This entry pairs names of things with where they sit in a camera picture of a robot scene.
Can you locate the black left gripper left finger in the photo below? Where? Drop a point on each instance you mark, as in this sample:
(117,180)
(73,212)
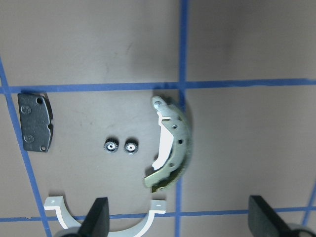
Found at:
(97,221)

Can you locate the white curved plastic part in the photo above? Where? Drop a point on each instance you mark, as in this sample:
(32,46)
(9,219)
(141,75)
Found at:
(71,226)

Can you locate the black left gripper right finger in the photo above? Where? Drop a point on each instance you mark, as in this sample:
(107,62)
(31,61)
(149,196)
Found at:
(263,221)

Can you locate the black brake pad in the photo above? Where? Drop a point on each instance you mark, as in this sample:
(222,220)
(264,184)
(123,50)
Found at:
(36,121)

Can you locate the small black bearing gear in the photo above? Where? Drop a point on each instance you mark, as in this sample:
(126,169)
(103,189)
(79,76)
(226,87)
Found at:
(111,145)

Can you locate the green brake shoe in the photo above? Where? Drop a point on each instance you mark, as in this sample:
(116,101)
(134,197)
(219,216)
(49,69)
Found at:
(175,145)

